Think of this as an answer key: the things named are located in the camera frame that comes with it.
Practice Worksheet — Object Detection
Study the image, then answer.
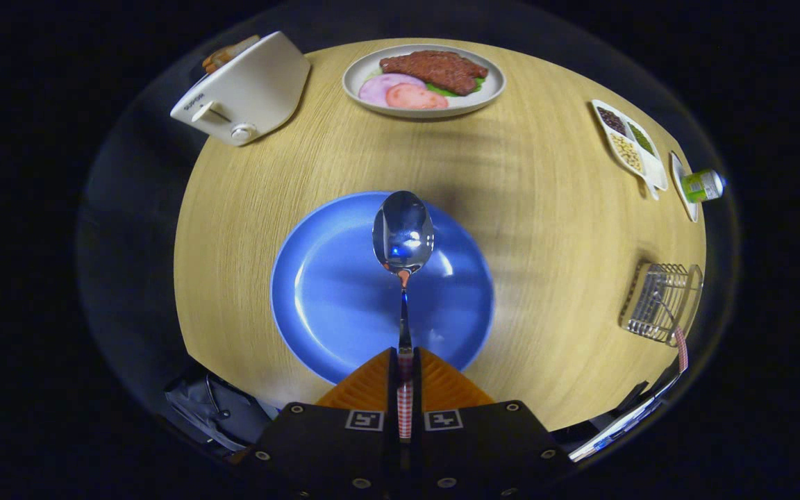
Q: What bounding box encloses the green lettuce leaf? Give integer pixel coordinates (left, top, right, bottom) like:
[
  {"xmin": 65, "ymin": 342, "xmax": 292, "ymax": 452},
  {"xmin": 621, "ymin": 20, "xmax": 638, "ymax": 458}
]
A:
[{"xmin": 426, "ymin": 75, "xmax": 485, "ymax": 98}]

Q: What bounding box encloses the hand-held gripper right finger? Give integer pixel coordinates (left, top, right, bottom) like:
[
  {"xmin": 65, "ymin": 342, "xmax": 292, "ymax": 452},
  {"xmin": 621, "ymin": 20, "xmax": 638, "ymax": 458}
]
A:
[{"xmin": 412, "ymin": 346, "xmax": 576, "ymax": 500}]

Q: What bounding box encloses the blue plate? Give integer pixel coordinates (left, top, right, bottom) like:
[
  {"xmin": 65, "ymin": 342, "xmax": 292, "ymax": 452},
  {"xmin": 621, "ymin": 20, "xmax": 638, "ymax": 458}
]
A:
[{"xmin": 269, "ymin": 191, "xmax": 496, "ymax": 385}]

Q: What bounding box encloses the white toaster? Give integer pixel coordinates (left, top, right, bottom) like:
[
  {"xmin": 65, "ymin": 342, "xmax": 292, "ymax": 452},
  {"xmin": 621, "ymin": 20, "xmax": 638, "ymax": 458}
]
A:
[{"xmin": 169, "ymin": 31, "xmax": 312, "ymax": 147}]

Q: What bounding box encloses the pale pink ham slice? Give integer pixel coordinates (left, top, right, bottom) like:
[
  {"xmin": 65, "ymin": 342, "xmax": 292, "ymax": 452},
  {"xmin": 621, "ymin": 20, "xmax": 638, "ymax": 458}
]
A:
[{"xmin": 358, "ymin": 73, "xmax": 427, "ymax": 107}]

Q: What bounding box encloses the small white saucer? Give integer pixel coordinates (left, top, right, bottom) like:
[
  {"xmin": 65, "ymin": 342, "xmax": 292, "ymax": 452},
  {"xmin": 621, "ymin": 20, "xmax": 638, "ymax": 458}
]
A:
[{"xmin": 669, "ymin": 151, "xmax": 699, "ymax": 224}]

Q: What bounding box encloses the wire cutlery rack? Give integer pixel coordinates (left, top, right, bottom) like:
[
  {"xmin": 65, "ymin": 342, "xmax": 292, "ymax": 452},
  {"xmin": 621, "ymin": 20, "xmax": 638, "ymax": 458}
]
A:
[{"xmin": 617, "ymin": 261, "xmax": 705, "ymax": 347}]

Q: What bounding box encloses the small green label bottle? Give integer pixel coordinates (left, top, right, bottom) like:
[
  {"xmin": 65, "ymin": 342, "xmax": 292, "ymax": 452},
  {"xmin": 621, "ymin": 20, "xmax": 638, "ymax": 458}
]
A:
[{"xmin": 680, "ymin": 169, "xmax": 726, "ymax": 204}]

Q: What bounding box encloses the brown steak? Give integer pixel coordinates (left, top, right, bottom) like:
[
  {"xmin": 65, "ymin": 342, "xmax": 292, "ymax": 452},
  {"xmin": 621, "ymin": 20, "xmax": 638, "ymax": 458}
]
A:
[{"xmin": 379, "ymin": 49, "xmax": 490, "ymax": 97}]

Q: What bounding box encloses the white oval food plate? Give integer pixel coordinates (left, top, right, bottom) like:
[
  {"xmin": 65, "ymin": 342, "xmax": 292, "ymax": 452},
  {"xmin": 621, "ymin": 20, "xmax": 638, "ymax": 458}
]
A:
[{"xmin": 342, "ymin": 44, "xmax": 507, "ymax": 119}]

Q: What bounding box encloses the spoon with red checked handle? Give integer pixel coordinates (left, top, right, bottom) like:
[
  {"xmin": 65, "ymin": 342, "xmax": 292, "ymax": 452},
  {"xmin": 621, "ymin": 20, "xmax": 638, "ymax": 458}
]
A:
[{"xmin": 372, "ymin": 190, "xmax": 436, "ymax": 443}]

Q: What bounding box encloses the brown toast slice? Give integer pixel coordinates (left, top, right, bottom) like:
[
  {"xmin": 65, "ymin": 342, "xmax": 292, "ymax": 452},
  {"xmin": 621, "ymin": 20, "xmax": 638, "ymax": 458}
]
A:
[{"xmin": 201, "ymin": 35, "xmax": 262, "ymax": 74}]

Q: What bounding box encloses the white divided bean dish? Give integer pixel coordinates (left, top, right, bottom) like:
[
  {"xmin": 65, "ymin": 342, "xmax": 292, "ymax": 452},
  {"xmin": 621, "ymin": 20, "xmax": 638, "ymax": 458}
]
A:
[{"xmin": 591, "ymin": 99, "xmax": 669, "ymax": 201}]

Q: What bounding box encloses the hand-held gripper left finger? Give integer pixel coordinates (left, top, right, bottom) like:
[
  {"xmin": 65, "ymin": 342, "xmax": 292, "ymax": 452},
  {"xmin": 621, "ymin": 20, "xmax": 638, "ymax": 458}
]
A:
[{"xmin": 239, "ymin": 346, "xmax": 401, "ymax": 500}]

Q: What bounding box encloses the salmon pink ham slice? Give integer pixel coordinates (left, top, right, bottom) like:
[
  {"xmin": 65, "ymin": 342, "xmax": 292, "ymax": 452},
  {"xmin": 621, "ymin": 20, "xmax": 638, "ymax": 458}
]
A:
[{"xmin": 385, "ymin": 83, "xmax": 449, "ymax": 110}]

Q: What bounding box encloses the fork with red checked handle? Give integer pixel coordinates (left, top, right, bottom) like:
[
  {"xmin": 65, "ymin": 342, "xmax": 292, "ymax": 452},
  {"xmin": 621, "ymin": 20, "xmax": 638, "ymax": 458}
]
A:
[{"xmin": 650, "ymin": 288, "xmax": 690, "ymax": 374}]

